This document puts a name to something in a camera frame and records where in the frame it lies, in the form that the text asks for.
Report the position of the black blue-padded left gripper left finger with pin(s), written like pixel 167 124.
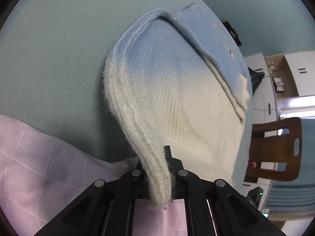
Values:
pixel 103 208

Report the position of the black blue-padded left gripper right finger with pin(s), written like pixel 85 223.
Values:
pixel 215 208

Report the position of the blue and cream knit sweater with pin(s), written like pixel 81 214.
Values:
pixel 177 79

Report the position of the brown wooden chair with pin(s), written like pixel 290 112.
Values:
pixel 279 141

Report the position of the pink checked floral quilt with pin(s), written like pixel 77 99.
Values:
pixel 41 175

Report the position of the black plastic bag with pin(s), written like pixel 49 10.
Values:
pixel 256 79

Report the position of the white wardrobe cabinet unit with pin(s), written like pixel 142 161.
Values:
pixel 282 94

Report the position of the black and white box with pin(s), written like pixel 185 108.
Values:
pixel 232 32

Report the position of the teal blue bed sheet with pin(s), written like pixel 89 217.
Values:
pixel 53 54

